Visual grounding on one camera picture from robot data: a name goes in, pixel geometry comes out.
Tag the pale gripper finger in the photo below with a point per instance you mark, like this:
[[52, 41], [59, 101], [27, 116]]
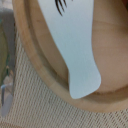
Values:
[[7, 60]]

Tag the beige woven placemat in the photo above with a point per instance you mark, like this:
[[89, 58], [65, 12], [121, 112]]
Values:
[[36, 106]]

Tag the white blue fish toy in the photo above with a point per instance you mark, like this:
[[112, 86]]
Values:
[[70, 25]]

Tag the round wooden plate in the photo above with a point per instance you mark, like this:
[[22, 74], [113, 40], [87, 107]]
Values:
[[110, 46]]

